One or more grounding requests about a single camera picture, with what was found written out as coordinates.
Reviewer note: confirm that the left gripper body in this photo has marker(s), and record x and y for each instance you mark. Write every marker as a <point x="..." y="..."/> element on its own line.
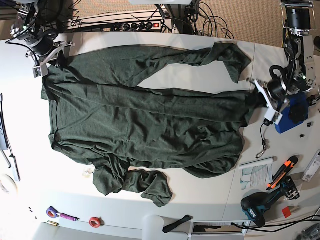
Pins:
<point x="275" y="107"/>

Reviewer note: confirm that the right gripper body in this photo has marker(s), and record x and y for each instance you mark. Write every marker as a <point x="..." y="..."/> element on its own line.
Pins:
<point x="45" y="51"/>

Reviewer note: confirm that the dark green t-shirt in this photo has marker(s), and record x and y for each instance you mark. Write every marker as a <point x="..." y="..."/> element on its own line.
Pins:
<point x="99" y="115"/>

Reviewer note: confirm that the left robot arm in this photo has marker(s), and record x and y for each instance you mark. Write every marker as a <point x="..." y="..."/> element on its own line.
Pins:
<point x="298" y="20"/>

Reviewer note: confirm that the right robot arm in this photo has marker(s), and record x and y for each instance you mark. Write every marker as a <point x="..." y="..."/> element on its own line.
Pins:
<point x="38" y="24"/>

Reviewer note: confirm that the blue box with black knob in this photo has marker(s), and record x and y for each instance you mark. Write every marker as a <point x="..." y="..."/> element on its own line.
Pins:
<point x="294" y="114"/>

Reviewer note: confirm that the orange black utility knife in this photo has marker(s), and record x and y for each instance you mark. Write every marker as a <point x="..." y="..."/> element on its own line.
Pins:
<point x="282" y="172"/>

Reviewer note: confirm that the paper instruction booklet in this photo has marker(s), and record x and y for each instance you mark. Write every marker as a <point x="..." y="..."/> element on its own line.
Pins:
<point x="256" y="173"/>

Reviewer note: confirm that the white rectangular device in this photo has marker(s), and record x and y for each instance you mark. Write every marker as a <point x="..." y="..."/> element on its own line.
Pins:
<point x="312" y="168"/>

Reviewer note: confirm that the dark remote control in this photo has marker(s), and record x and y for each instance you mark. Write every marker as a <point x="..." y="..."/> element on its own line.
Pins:
<point x="3" y="138"/>

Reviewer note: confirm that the black power strip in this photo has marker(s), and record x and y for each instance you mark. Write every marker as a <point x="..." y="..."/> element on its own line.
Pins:
<point x="149" y="26"/>

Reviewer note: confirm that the red square card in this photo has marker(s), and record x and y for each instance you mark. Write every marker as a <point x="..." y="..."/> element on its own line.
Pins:
<point x="286" y="212"/>

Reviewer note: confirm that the grey usb hub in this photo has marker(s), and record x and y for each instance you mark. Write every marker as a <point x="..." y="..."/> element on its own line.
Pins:
<point x="15" y="169"/>

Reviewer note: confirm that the white tape roll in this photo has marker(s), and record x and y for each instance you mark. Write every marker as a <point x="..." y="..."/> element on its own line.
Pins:
<point x="8" y="185"/>

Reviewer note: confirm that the purple tape roll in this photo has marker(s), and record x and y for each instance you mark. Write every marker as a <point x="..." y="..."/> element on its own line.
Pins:
<point x="52" y="212"/>

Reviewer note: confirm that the purple marker pen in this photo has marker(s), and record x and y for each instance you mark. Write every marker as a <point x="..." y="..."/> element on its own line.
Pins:
<point x="68" y="217"/>

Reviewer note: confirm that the gold green small cylinder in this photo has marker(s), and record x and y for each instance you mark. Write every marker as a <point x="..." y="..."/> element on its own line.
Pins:
<point x="53" y="223"/>

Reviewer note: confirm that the red tape roll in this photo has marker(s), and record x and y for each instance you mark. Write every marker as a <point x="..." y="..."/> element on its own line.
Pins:
<point x="95" y="222"/>

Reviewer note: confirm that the black cordless drill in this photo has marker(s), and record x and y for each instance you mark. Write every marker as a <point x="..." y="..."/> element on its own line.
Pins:
<point x="255" y="205"/>

